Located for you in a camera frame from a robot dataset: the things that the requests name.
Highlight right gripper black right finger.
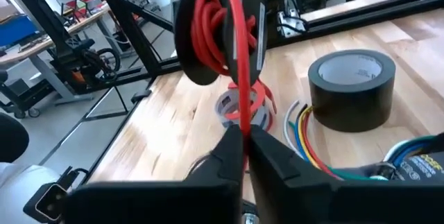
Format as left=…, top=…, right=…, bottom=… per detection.
left=248, top=124, right=444, bottom=224

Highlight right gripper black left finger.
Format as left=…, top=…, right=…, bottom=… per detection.
left=64, top=123, right=244, bottom=224

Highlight red cord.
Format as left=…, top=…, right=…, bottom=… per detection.
left=189, top=0, right=259, bottom=138

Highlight clear tape red dispenser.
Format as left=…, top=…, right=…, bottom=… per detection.
left=214, top=80, right=278, bottom=132

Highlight black tape roll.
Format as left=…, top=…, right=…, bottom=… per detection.
left=307, top=49, right=397, bottom=133

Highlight black wheeled stool base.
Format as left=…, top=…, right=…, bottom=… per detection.
left=0, top=69, right=53, bottom=119

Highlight wooden workbench grey legs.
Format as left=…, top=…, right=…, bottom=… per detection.
left=0, top=4, right=114, bottom=107

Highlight blue box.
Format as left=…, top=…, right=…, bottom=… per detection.
left=0, top=14, right=40, bottom=47

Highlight multicolour wire bundle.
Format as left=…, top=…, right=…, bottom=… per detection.
left=282, top=99, right=444, bottom=182

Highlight black aluminium frame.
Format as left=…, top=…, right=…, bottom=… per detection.
left=0, top=0, right=444, bottom=187

